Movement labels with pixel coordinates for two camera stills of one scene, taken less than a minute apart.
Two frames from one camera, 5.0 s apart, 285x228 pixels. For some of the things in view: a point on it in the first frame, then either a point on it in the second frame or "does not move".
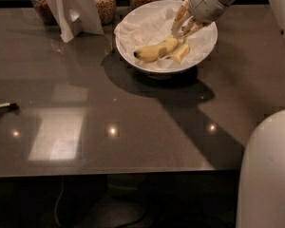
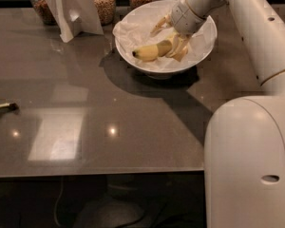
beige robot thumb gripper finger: x=182 y=15 to x=164 y=22
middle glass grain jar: x=105 y=3 does not move
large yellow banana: x=152 y=52 does not move
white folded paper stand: x=75 y=8 does not move
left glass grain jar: x=41 y=7 does not move
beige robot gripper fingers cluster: x=189 y=27 to x=180 y=47
